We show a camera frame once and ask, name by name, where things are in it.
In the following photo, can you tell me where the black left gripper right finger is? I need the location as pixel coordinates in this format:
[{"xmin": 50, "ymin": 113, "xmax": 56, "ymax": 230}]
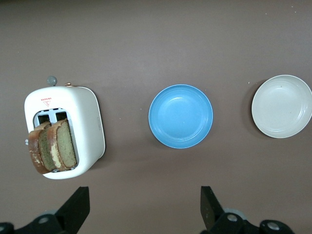
[{"xmin": 200, "ymin": 186, "xmax": 297, "ymax": 234}]

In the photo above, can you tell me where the white two-slot toaster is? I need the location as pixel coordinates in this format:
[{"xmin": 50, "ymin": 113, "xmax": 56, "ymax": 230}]
[{"xmin": 23, "ymin": 75, "xmax": 106, "ymax": 180}]

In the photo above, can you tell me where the brown crust bread slice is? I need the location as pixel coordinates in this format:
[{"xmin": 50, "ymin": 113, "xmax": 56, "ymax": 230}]
[
  {"xmin": 46, "ymin": 119, "xmax": 78, "ymax": 171},
  {"xmin": 28, "ymin": 121, "xmax": 57, "ymax": 175}
]

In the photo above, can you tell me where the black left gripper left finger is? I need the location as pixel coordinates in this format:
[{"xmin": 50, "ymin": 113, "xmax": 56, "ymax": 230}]
[{"xmin": 0, "ymin": 186, "xmax": 90, "ymax": 234}]

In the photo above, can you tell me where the blue round plate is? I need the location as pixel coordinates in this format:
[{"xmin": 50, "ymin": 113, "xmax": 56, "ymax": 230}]
[{"xmin": 148, "ymin": 84, "xmax": 214, "ymax": 149}]

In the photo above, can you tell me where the beige round plate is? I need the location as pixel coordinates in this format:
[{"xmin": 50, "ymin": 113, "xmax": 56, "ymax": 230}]
[{"xmin": 251, "ymin": 74, "xmax": 312, "ymax": 139}]

